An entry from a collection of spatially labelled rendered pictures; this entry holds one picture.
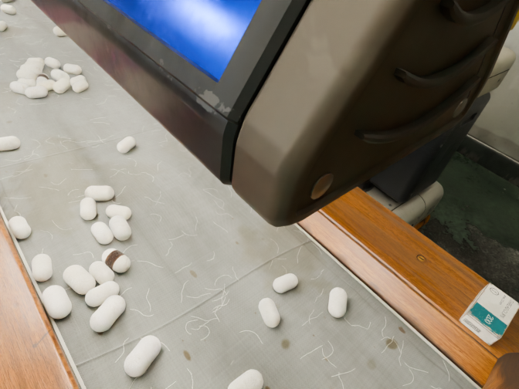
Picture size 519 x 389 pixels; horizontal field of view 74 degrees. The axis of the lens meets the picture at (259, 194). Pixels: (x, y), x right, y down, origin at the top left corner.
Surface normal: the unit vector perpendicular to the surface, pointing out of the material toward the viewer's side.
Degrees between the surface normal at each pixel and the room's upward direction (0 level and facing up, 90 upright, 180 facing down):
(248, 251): 0
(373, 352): 0
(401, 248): 0
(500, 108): 90
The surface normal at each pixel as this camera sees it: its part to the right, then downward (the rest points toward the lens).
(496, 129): -0.76, 0.33
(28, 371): 0.14, -0.72
